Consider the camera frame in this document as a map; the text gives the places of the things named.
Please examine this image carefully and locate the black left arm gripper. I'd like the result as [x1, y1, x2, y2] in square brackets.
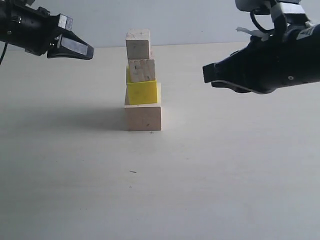
[0, 0, 95, 60]

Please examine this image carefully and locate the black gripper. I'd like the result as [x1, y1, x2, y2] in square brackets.
[202, 24, 320, 94]

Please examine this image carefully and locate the small wooden cube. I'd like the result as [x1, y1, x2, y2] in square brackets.
[125, 28, 151, 60]

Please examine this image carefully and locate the medium wooden cube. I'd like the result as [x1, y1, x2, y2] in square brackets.
[128, 50, 156, 83]

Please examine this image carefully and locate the yellow cube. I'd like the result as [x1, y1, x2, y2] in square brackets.
[124, 66, 159, 105]

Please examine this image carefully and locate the large wooden cube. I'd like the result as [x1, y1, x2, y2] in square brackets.
[124, 82, 162, 132]

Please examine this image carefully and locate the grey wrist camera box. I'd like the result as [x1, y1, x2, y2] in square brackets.
[234, 0, 310, 26]

